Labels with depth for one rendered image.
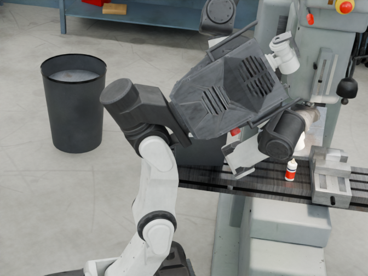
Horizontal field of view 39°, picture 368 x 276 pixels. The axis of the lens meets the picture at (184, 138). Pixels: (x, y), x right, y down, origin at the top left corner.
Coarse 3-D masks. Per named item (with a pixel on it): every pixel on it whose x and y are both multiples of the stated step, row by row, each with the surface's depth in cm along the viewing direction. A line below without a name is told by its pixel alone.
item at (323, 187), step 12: (312, 156) 235; (312, 168) 232; (312, 180) 227; (324, 180) 220; (336, 180) 220; (348, 180) 221; (312, 192) 220; (324, 192) 213; (336, 192) 213; (348, 192) 214; (324, 204) 217; (336, 204) 216; (348, 204) 215
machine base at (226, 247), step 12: (228, 204) 322; (228, 216) 313; (216, 228) 305; (228, 228) 304; (216, 240) 295; (228, 240) 295; (216, 252) 287; (228, 252) 287; (216, 264) 279; (228, 264) 280
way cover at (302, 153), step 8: (320, 112) 256; (320, 120) 256; (312, 128) 257; (320, 128) 257; (304, 136) 257; (312, 136) 257; (320, 136) 257; (304, 144) 257; (312, 144) 256; (320, 144) 256; (296, 152) 256; (304, 152) 256
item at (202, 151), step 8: (192, 136) 225; (224, 136) 226; (192, 144) 227; (200, 144) 228; (208, 144) 228; (216, 144) 228; (224, 144) 228; (176, 152) 230; (184, 152) 230; (192, 152) 230; (200, 152) 230; (208, 152) 230; (216, 152) 231; (176, 160) 232; (184, 160) 232; (192, 160) 232; (200, 160) 233; (208, 160) 233; (216, 160) 233
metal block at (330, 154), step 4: (328, 148) 228; (328, 152) 226; (332, 152) 226; (336, 152) 226; (324, 156) 230; (328, 156) 225; (332, 156) 224; (336, 156) 224; (340, 156) 224; (332, 160) 226; (336, 160) 225
